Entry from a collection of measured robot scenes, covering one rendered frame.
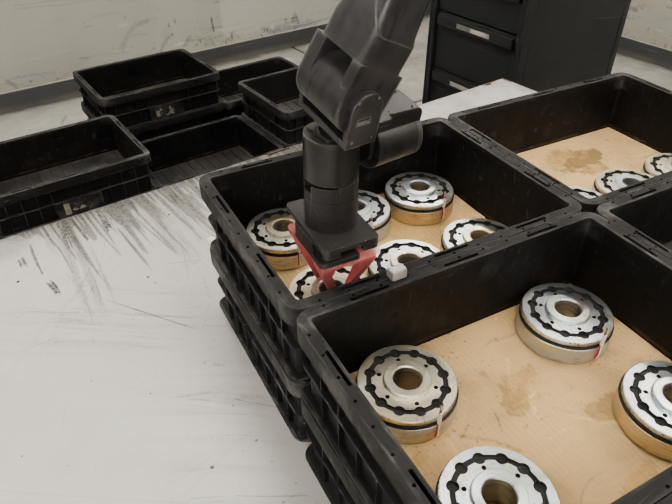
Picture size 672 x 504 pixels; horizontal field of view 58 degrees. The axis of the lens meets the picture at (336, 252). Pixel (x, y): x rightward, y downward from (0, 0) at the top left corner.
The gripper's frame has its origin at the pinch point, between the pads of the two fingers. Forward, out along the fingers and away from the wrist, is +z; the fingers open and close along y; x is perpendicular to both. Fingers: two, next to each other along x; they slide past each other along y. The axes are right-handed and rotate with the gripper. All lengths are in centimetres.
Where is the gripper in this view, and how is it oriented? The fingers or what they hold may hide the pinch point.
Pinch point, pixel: (330, 283)
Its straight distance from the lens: 71.3
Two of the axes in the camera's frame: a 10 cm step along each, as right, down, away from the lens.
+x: -8.9, 2.7, -3.6
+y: -4.5, -5.5, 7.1
